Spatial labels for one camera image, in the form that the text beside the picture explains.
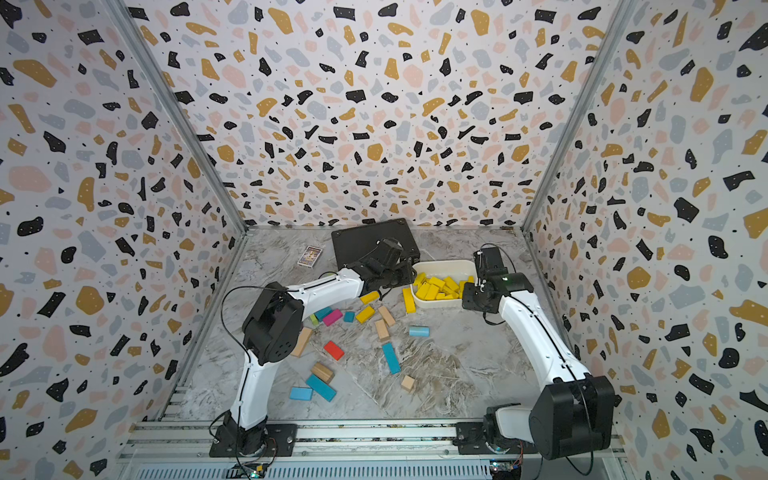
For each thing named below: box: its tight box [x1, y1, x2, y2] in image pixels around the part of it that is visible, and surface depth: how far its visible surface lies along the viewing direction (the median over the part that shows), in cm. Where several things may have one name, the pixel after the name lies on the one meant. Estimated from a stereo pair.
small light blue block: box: [289, 387, 313, 401], surface depth 82 cm
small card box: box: [297, 245, 323, 269], surface depth 112 cm
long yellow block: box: [402, 287, 417, 314], surface depth 100 cm
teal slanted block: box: [382, 342, 401, 375], surface depth 89 cm
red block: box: [324, 340, 345, 361], surface depth 92 cm
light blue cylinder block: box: [409, 326, 430, 337], surface depth 93 cm
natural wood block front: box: [311, 362, 335, 383], surface depth 85 cm
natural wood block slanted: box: [378, 305, 396, 327], surface depth 99 cm
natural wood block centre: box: [375, 319, 390, 342], surface depth 93 cm
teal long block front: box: [306, 374, 337, 402], surface depth 83 cm
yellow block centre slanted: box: [356, 306, 375, 324], surface depth 99 cm
